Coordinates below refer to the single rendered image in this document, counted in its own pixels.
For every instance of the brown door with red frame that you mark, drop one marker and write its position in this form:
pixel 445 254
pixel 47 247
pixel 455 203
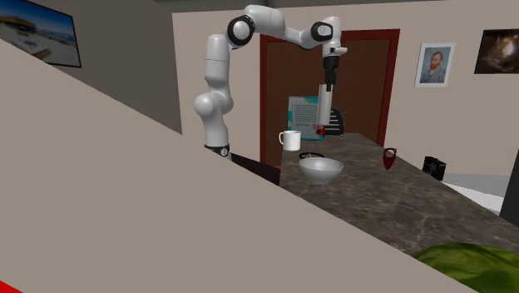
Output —
pixel 361 81

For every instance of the black ribbed appliance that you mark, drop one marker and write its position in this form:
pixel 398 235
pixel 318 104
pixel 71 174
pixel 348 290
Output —
pixel 335 121

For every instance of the dark wall picture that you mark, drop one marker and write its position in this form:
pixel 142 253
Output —
pixel 498 50

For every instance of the teal and white box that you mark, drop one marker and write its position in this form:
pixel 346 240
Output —
pixel 302 113

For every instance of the white mug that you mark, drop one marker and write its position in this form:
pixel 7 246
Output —
pixel 292 141

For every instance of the framed portrait picture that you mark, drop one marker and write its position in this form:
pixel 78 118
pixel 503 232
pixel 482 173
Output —
pixel 434 65

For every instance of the dark furniture panel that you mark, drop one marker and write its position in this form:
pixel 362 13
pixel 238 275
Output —
pixel 511 194

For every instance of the green cloth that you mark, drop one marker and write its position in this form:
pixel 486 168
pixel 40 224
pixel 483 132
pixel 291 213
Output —
pixel 474 266

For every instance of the black box speaker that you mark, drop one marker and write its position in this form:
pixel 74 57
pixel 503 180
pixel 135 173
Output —
pixel 434 167

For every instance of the red scoop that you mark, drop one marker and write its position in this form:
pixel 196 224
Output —
pixel 389 160

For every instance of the grey bowl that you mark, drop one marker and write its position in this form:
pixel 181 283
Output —
pixel 321 170

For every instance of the landscape wall picture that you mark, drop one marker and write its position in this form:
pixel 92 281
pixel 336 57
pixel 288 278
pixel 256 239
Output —
pixel 36 32

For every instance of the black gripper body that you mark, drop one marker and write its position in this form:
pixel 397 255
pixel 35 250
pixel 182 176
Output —
pixel 331 63

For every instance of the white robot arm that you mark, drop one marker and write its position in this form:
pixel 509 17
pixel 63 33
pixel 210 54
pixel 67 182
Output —
pixel 217 69

